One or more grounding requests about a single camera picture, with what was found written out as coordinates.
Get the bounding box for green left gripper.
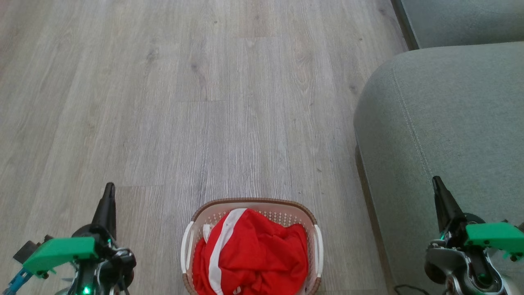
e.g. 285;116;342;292
23;182;119;279

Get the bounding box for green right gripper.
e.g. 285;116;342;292
432;176;524;263

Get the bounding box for red white-striped shorts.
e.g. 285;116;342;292
192;208;287;295

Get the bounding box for grey fabric sofa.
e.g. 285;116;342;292
353;41;524;295

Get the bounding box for white brown-rimmed laundry basket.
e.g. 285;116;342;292
180;198;325;295

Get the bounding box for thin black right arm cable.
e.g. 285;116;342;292
393;284;430;295

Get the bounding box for blue-plug left camera cable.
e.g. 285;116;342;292
2;268;33;295

